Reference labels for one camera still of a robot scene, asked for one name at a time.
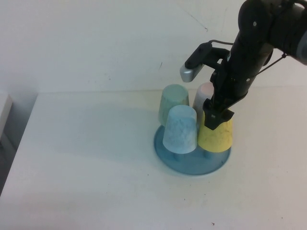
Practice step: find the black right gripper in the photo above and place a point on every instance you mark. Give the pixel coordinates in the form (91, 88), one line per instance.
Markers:
(239, 72)

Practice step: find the yellow plastic cup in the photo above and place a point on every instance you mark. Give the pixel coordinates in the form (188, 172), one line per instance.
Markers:
(216, 140)

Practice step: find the pale pink plastic cup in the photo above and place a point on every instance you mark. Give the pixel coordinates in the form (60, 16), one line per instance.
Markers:
(202, 97)

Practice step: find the light blue plastic cup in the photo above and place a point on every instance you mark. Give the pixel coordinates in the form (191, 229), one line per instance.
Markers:
(180, 131)

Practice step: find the mint green plastic cup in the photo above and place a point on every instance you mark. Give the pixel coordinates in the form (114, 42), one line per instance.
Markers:
(171, 97)

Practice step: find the blue round cup stand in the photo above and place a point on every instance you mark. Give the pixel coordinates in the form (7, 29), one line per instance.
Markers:
(194, 165)

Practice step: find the beige wooden board edge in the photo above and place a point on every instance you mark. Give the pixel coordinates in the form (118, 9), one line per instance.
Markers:
(4, 110)

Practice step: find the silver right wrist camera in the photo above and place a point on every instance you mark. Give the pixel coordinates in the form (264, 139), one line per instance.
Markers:
(190, 73)

